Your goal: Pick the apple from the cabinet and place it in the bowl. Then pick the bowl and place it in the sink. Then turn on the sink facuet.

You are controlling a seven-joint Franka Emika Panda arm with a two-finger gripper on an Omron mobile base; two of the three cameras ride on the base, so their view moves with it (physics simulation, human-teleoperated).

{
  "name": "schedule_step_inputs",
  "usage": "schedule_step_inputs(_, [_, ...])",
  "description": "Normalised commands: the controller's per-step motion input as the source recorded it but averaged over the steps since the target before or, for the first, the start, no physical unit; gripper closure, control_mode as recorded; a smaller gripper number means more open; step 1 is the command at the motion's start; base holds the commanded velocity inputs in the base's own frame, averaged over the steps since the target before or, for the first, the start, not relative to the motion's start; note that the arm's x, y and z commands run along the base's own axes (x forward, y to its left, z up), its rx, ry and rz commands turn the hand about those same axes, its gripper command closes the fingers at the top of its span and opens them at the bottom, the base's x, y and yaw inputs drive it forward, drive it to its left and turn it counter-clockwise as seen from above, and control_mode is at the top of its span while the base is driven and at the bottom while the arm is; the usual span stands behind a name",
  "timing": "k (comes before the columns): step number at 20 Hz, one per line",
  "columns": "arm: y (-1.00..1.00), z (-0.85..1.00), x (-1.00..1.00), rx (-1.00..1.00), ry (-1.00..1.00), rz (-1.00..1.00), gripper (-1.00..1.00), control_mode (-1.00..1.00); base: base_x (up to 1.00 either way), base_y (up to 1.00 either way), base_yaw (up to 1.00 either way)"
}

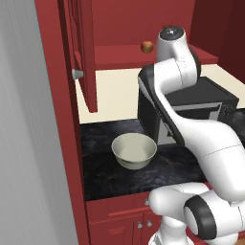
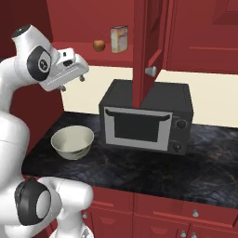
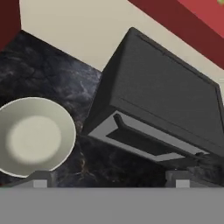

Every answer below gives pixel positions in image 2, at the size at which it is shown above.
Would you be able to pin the red base cabinet door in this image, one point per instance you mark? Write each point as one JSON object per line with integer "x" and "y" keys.
{"x": 158, "y": 229}
{"x": 217, "y": 233}
{"x": 111, "y": 224}

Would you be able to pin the open red cabinet door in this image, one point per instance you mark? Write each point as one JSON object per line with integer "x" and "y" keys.
{"x": 148, "y": 46}

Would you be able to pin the grey base cabinet knob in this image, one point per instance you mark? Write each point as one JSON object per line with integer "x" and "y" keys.
{"x": 194, "y": 235}
{"x": 84, "y": 215}
{"x": 183, "y": 234}

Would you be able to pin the grey microwave door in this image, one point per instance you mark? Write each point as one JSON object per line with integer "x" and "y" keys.
{"x": 138, "y": 144}

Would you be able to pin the open red wall cabinet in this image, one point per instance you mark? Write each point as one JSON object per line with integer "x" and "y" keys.
{"x": 80, "y": 18}

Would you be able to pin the black microwave oven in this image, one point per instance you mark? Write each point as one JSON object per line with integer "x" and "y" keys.
{"x": 167, "y": 99}

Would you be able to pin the grey cabinet door knob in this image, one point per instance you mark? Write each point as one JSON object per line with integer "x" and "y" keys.
{"x": 151, "y": 71}

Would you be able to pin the cream bowl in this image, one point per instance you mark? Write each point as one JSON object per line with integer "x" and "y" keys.
{"x": 72, "y": 144}

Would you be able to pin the closed red cabinet door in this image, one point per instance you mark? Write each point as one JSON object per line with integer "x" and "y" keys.
{"x": 204, "y": 34}

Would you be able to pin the grey drawer knob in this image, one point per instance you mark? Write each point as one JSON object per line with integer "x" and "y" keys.
{"x": 195, "y": 213}

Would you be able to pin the red drawer front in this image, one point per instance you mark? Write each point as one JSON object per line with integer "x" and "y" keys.
{"x": 158, "y": 204}
{"x": 217, "y": 215}
{"x": 116, "y": 195}

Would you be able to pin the red and cream carton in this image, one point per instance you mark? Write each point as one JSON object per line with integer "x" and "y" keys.
{"x": 119, "y": 39}

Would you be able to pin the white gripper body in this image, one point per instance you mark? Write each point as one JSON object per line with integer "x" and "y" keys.
{"x": 66, "y": 74}

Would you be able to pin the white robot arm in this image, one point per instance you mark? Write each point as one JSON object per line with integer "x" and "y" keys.
{"x": 12, "y": 136}

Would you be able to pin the red apple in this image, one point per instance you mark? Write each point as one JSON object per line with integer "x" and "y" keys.
{"x": 99, "y": 46}

